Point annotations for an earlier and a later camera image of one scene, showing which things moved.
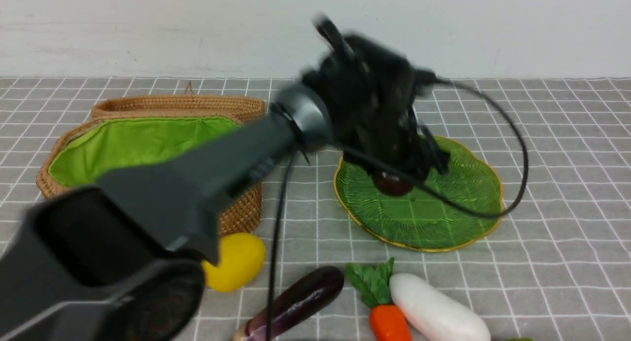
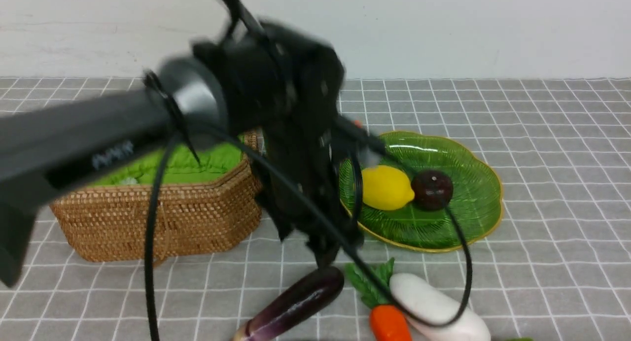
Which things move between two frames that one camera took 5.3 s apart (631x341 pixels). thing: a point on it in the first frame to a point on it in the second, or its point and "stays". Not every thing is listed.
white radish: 433,314 stays
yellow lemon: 241,259 to 385,188
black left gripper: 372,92 to 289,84
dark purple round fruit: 390,185 to 433,190
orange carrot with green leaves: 371,285 stays
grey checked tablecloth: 556,267 stays
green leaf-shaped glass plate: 419,219 stays
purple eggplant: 301,297 stays
